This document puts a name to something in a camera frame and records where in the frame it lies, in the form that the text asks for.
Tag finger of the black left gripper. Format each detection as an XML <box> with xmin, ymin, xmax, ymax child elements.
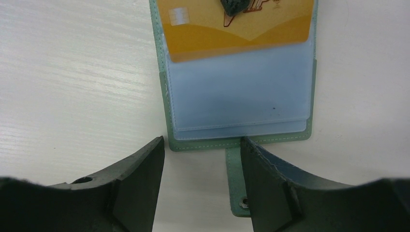
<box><xmin>220</xmin><ymin>0</ymin><xmax>250</xmax><ymax>17</ymax></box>

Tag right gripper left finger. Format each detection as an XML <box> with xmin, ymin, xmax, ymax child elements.
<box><xmin>0</xmin><ymin>137</ymin><xmax>165</xmax><ymax>232</ymax></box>

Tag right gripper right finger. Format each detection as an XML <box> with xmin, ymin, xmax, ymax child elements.
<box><xmin>240</xmin><ymin>137</ymin><xmax>410</xmax><ymax>232</ymax></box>

